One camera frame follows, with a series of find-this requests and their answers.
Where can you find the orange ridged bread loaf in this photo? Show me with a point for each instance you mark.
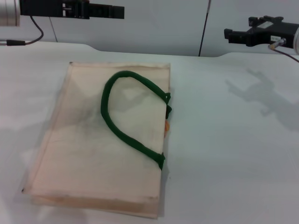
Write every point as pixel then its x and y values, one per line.
pixel 167 128

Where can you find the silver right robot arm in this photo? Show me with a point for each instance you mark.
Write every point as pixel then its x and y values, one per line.
pixel 296 39

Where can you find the thin dark background pole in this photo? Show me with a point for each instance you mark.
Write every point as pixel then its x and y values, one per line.
pixel 203 30

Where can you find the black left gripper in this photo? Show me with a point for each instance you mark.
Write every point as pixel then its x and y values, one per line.
pixel 46 9

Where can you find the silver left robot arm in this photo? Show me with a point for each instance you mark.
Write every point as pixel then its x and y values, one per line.
pixel 9 12

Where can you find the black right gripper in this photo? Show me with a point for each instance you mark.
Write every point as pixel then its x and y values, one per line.
pixel 268 32

